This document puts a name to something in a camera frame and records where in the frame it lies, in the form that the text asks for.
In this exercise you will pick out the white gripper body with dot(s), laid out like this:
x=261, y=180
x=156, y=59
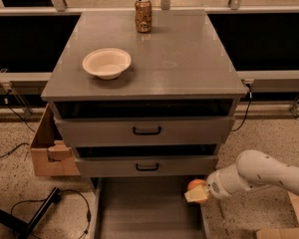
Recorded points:
x=216, y=184

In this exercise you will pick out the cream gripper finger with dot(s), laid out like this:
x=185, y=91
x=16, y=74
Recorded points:
x=197, y=193

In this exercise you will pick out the orange fruit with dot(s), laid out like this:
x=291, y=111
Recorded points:
x=197, y=182

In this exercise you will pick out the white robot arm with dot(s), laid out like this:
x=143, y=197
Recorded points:
x=253, y=170

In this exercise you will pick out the grey bottom drawer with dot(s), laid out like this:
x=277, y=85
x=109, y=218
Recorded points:
x=150, y=207

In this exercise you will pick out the grey drawer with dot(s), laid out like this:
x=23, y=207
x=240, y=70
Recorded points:
x=130, y=166
x=150, y=207
x=133, y=132

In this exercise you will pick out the grey drawer cabinet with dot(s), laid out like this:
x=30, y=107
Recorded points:
x=179, y=70

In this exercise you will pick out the grey middle drawer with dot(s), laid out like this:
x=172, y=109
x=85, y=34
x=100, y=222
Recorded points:
x=130, y=166

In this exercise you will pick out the grey top drawer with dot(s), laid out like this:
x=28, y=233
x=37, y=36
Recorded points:
x=133, y=132

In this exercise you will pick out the cardboard box left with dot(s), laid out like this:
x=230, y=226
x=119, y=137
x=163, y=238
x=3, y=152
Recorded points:
x=50, y=156

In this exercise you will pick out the white paper bowl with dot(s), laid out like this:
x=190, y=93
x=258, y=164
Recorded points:
x=107, y=64

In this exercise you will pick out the black stand leg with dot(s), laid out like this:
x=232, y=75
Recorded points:
x=24, y=227

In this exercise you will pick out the gold drink can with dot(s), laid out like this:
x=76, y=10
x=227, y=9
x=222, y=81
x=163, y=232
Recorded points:
x=143, y=16

